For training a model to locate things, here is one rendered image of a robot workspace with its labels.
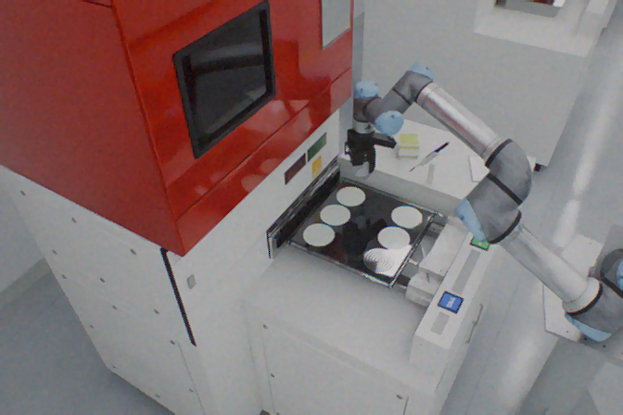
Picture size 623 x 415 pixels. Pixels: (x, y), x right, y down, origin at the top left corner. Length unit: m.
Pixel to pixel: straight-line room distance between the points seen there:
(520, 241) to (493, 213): 0.11
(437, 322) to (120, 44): 1.00
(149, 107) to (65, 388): 1.85
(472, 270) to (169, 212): 0.87
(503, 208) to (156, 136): 0.84
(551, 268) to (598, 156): 2.51
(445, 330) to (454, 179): 0.62
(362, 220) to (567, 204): 1.92
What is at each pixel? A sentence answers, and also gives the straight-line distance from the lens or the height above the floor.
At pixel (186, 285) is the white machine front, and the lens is 1.35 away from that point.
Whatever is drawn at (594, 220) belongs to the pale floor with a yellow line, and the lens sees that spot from 3.37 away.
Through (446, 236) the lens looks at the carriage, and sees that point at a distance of 1.73.
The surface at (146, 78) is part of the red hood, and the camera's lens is 0.96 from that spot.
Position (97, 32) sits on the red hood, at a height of 1.75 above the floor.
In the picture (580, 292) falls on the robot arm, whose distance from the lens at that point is 1.49.
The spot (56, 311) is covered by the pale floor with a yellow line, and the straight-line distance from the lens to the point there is 2.92.
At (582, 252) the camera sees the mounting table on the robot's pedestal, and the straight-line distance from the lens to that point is 1.91.
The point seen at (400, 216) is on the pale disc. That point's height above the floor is 0.90.
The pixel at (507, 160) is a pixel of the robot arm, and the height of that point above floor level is 1.30.
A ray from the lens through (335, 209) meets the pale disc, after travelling 1.75.
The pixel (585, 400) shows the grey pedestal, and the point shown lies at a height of 0.27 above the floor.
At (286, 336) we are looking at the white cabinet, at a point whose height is 0.74.
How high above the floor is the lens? 2.09
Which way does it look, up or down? 43 degrees down
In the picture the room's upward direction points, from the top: 2 degrees counter-clockwise
